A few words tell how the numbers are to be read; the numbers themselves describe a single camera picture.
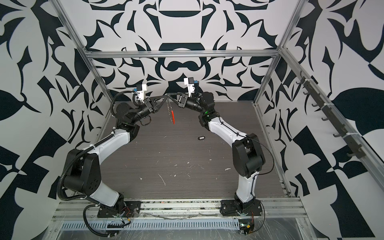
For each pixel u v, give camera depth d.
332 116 0.55
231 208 0.74
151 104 0.66
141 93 0.69
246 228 0.71
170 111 0.70
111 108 0.58
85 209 0.66
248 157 0.49
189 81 0.69
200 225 0.71
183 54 0.91
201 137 0.99
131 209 0.74
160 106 0.71
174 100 0.72
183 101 0.67
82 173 0.45
